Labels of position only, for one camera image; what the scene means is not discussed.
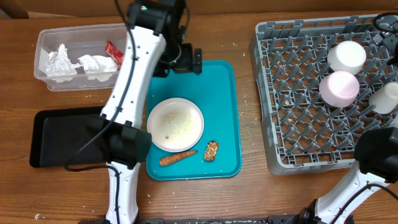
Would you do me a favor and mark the light green bowl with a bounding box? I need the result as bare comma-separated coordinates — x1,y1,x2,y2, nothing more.
327,40,367,75

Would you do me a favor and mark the red snack wrapper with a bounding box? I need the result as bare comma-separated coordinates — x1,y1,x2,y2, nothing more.
104,40,124,68

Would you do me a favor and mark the large pink plate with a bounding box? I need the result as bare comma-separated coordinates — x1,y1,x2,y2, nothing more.
147,98,205,152

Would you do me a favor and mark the white cup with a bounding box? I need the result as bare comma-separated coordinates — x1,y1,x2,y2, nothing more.
369,82,398,114

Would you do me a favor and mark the pink small bowl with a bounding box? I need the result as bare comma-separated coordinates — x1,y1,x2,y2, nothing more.
319,71,359,108

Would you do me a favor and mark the brown food scrap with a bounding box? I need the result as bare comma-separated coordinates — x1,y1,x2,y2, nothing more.
204,141,219,161

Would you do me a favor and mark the orange carrot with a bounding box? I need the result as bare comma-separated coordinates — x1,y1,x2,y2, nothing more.
159,151,198,166

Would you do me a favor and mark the white paper napkin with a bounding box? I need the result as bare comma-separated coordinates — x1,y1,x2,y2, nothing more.
44,44,119,83

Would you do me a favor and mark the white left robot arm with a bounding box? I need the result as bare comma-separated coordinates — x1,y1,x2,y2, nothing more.
87,0,202,223

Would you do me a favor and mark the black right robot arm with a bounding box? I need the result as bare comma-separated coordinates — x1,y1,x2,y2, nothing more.
287,12,397,223

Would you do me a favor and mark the grey dishwasher rack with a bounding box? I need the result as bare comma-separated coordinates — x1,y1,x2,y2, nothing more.
249,14,397,175

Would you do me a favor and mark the teal serving tray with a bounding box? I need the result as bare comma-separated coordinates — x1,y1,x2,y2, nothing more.
146,60,242,180

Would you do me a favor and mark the clear plastic bin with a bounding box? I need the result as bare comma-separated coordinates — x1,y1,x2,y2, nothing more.
34,24,127,91

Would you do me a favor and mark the black plastic bin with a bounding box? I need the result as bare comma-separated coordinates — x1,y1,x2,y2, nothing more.
29,106,102,168

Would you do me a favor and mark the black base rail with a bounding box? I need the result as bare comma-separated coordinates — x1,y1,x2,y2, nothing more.
135,215,295,224

